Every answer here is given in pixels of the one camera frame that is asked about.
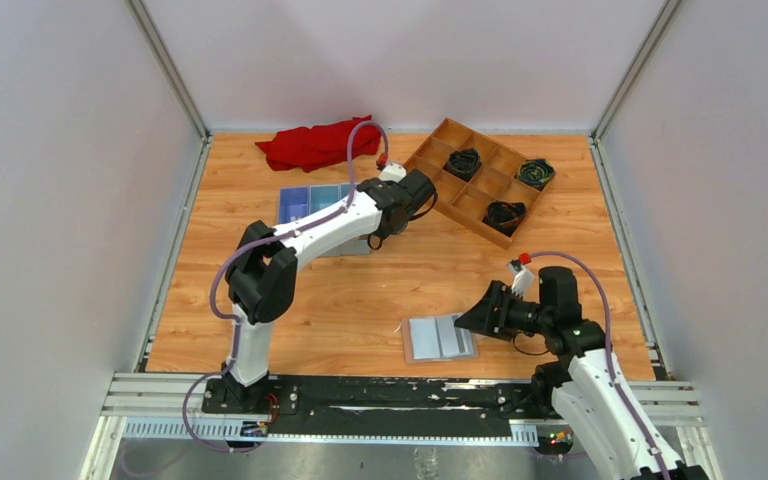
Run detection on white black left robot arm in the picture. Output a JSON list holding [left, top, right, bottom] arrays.
[[216, 170, 438, 389]]

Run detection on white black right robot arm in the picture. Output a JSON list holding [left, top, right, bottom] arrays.
[[455, 264, 708, 479]]

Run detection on black rolled sock in tray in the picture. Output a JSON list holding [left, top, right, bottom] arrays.
[[444, 148, 482, 182]]

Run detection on black red rolled sock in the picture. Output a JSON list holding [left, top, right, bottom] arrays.
[[482, 201, 527, 237]]

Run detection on brown wooden divided tray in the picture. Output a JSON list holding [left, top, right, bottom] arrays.
[[405, 118, 556, 249]]

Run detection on blue three-compartment tray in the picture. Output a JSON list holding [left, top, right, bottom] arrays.
[[276, 183, 371, 257]]

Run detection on red cloth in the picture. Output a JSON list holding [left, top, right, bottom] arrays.
[[255, 115, 372, 173]]

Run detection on black yellow rolled sock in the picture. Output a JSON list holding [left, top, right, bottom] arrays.
[[514, 158, 555, 191]]

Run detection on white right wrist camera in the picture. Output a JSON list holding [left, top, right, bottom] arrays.
[[507, 253, 535, 297]]

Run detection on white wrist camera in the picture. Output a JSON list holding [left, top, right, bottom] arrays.
[[507, 253, 535, 297], [375, 153, 407, 182]]

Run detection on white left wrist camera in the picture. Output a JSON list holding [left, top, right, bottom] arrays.
[[375, 153, 407, 182]]

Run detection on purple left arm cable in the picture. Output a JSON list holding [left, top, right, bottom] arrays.
[[181, 119, 391, 455]]

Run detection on aluminium frame rail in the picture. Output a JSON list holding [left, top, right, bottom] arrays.
[[81, 368, 704, 479]]

